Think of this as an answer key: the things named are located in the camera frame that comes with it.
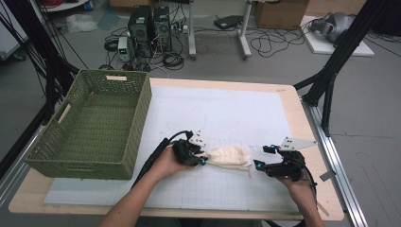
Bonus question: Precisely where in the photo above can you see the cardboard box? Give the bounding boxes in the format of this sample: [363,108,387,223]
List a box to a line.
[253,0,310,30]

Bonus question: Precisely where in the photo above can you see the grey tape strip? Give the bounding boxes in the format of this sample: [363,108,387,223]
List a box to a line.
[319,169,338,183]

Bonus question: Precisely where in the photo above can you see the small white power supply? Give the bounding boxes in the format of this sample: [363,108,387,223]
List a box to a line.
[116,36,131,62]

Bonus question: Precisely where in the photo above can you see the person's right hand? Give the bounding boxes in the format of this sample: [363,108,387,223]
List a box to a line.
[276,174,313,207]

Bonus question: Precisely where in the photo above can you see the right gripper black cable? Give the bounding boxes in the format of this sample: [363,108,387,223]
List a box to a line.
[301,168,320,204]

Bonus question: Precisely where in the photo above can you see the black metal frame stand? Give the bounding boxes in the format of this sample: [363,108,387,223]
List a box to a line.
[0,0,80,125]
[292,0,393,137]

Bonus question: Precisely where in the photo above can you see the coiled black cable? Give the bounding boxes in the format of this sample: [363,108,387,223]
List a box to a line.
[162,51,185,71]

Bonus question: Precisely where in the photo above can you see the grey headset device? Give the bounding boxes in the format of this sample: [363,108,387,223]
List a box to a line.
[309,11,357,44]

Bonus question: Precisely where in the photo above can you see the flat black floor device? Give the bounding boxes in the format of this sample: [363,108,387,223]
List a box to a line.
[213,14,244,31]

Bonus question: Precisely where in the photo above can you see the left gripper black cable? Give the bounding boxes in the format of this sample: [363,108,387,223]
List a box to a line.
[131,130,194,187]

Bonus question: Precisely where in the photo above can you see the person's left hand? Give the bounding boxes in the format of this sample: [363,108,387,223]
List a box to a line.
[150,146,191,183]

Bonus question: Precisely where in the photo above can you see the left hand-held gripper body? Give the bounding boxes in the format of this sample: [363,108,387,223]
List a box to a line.
[171,130,207,167]

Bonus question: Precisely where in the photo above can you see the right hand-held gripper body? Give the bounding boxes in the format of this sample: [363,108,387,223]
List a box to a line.
[264,136,318,183]

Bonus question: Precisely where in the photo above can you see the aluminium rail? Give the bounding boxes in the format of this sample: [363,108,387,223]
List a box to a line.
[0,124,45,207]
[302,99,369,227]

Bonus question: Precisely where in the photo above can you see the clear plastic bag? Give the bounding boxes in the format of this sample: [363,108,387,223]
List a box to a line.
[65,13,99,34]

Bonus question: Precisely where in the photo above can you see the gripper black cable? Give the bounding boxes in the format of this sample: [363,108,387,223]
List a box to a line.
[301,168,320,204]
[131,130,194,187]

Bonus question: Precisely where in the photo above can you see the white desk leg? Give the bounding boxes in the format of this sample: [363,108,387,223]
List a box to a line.
[237,0,253,60]
[187,0,198,61]

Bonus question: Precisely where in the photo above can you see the white grid mat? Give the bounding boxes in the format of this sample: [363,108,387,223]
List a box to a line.
[44,85,301,212]

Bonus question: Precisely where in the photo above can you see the black floor cable tangle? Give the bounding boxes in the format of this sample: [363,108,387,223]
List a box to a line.
[249,26,307,60]

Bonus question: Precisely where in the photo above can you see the green woven basket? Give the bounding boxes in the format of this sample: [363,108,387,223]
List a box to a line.
[24,69,153,181]

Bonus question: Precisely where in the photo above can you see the cream printed cloth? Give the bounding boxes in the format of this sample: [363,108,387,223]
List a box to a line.
[204,145,254,178]

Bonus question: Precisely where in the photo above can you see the white floor board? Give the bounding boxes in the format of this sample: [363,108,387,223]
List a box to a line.
[300,15,376,58]

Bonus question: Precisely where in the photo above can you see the black computer tower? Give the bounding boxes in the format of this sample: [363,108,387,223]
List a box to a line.
[152,6,173,52]
[127,5,154,59]

